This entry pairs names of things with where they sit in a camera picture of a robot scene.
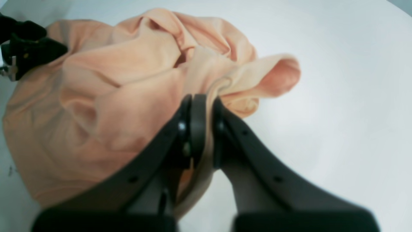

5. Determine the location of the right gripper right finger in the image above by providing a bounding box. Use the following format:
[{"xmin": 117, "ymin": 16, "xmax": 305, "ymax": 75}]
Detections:
[{"xmin": 212, "ymin": 98, "xmax": 380, "ymax": 232}]

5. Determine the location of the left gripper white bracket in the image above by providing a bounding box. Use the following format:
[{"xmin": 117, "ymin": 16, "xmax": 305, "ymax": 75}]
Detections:
[{"xmin": 0, "ymin": 14, "xmax": 68, "ymax": 81}]

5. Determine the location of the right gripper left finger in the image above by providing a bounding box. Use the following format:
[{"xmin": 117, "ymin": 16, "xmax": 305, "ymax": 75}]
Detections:
[{"xmin": 32, "ymin": 94, "xmax": 206, "ymax": 232}]

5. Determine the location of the peach T-shirt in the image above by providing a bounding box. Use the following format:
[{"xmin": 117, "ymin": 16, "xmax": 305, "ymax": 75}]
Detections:
[{"xmin": 3, "ymin": 8, "xmax": 301, "ymax": 209}]

